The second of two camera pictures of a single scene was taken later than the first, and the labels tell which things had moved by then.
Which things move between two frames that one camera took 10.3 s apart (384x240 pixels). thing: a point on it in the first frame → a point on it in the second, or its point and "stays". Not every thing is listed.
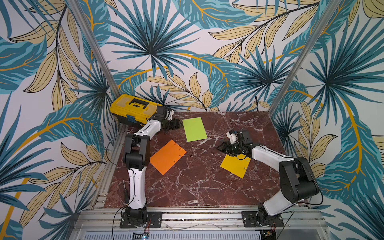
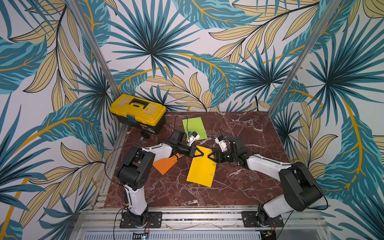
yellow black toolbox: [132, 110] stays
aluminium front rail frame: [103, 223] stays
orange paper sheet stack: [167, 157] stays
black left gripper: [175, 124] → [192, 151]
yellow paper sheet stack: [238, 167] → [202, 168]
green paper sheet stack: [194, 129] stays
